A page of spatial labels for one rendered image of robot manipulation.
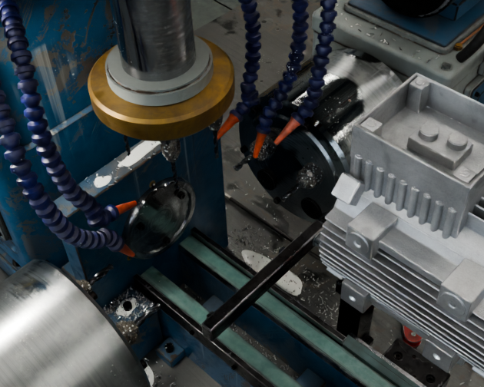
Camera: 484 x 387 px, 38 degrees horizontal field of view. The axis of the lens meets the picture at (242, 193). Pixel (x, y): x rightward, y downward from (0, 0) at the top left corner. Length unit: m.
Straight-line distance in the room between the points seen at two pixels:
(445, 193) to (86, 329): 0.46
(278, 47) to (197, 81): 1.00
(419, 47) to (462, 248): 0.63
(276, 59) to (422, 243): 1.18
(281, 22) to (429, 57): 0.77
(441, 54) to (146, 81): 0.56
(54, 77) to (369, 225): 0.55
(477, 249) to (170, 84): 0.39
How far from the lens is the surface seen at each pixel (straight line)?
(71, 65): 1.05
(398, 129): 0.69
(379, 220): 0.66
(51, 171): 0.83
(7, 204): 1.10
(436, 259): 0.66
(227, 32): 1.88
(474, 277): 0.64
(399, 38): 1.25
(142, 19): 0.79
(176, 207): 1.15
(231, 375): 1.14
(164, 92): 0.83
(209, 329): 0.99
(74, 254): 1.07
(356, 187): 0.67
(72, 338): 0.87
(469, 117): 0.70
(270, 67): 1.76
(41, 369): 0.86
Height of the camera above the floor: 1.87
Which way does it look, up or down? 48 degrees down
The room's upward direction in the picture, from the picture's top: 3 degrees counter-clockwise
